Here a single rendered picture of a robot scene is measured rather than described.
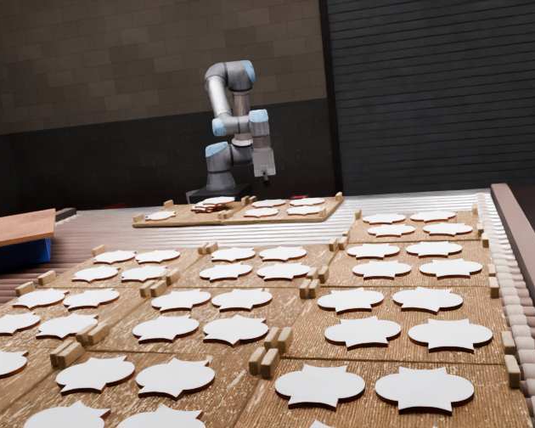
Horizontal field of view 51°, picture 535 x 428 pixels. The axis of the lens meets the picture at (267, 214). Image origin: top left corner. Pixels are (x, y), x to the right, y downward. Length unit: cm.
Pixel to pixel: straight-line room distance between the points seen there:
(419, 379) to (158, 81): 690
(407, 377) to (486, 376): 12
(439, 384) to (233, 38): 656
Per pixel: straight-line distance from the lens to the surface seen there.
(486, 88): 694
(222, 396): 96
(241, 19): 723
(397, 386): 92
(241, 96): 275
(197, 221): 226
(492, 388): 94
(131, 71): 776
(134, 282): 161
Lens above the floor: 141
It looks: 12 degrees down
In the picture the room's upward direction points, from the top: 7 degrees counter-clockwise
